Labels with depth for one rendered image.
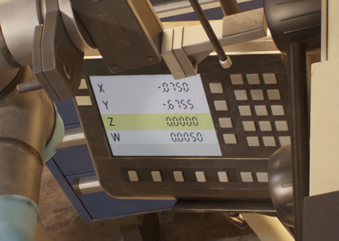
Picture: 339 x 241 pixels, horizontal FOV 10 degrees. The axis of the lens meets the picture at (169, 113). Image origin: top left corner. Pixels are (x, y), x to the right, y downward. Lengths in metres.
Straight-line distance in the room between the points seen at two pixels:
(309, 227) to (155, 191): 1.20
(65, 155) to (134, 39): 1.88
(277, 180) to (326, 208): 0.28
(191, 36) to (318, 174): 0.55
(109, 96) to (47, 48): 0.65
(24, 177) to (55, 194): 2.34
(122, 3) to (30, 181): 0.19
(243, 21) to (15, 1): 0.21
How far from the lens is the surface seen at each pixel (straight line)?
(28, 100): 1.78
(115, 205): 3.68
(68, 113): 3.49
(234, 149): 2.26
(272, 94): 2.19
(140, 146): 2.32
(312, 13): 1.40
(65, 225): 4.00
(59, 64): 1.65
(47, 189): 4.09
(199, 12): 1.56
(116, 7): 1.68
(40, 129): 1.78
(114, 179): 2.36
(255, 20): 1.71
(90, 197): 3.67
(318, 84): 1.26
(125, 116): 2.31
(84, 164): 3.59
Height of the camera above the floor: 2.74
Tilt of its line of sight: 42 degrees down
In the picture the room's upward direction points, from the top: 30 degrees counter-clockwise
